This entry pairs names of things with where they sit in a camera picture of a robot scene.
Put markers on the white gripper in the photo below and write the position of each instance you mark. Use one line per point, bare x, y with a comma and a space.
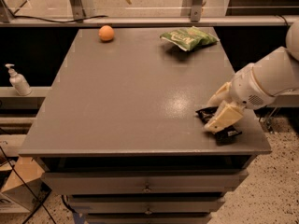
246, 87

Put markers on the right metal bracket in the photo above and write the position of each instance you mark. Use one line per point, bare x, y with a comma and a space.
192, 9

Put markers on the black rxbar chocolate bar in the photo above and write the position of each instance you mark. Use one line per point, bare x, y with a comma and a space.
220, 121

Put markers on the white pump bottle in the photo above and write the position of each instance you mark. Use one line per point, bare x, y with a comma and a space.
18, 81

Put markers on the left metal bracket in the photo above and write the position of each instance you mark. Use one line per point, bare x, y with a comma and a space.
82, 9

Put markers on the orange fruit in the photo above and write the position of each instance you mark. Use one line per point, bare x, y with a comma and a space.
106, 33

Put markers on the cardboard box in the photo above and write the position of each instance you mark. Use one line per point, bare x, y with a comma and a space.
19, 192

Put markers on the metal bracket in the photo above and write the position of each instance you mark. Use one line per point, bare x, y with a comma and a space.
82, 9
192, 9

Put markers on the grey drawer cabinet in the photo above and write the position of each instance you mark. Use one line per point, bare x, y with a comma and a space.
119, 135

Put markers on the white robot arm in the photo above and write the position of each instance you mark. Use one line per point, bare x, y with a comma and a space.
282, 64

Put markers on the green chip bag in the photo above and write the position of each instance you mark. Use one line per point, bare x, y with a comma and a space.
188, 39

